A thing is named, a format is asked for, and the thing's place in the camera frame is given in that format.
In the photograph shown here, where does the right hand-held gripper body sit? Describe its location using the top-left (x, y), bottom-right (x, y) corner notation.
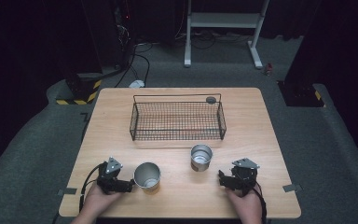
top-left (229, 157), bottom-right (261, 197)

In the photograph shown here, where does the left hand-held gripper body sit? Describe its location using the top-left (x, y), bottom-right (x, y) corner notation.
top-left (96, 157), bottom-right (124, 196)

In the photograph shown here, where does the silver metal cup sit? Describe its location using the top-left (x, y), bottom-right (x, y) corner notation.
top-left (190, 143), bottom-right (214, 173)
top-left (132, 161), bottom-right (162, 196)

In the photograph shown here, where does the black wire basket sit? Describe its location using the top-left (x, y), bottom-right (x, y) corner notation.
top-left (129, 92), bottom-right (227, 142)

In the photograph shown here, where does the person's left hand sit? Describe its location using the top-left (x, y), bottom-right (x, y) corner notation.
top-left (80, 183), bottom-right (123, 217)

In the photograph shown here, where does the person's right hand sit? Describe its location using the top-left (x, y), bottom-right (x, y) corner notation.
top-left (225, 185), bottom-right (264, 224)

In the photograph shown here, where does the grey tape piece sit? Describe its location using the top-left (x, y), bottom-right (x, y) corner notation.
top-left (282, 183), bottom-right (303, 193)
top-left (57, 187), bottom-right (78, 197)

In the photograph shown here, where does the black yellow striped stand base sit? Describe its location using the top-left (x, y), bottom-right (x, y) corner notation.
top-left (55, 72), bottom-right (103, 106)
top-left (277, 79), bottom-right (326, 108)

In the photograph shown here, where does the white power adapter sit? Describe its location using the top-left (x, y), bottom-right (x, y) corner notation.
top-left (128, 79), bottom-right (145, 89)

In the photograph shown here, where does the dark equipment rack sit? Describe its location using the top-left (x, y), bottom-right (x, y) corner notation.
top-left (111, 0), bottom-right (137, 69)

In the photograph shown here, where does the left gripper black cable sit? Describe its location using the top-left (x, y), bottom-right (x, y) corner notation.
top-left (78, 163), bottom-right (103, 213)

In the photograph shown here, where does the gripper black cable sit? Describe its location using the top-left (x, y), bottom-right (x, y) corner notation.
top-left (78, 163), bottom-right (103, 213)
top-left (252, 182), bottom-right (268, 224)

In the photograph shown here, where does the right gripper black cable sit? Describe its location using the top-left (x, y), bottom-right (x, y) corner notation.
top-left (252, 182), bottom-right (268, 224)

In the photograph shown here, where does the black floor cable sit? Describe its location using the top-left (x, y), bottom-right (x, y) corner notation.
top-left (114, 43), bottom-right (154, 89)

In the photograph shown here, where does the tangle of floor cables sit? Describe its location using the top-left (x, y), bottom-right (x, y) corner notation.
top-left (174, 29), bottom-right (253, 50)

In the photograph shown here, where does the white metal stand frame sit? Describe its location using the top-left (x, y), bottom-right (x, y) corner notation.
top-left (183, 0), bottom-right (270, 70)

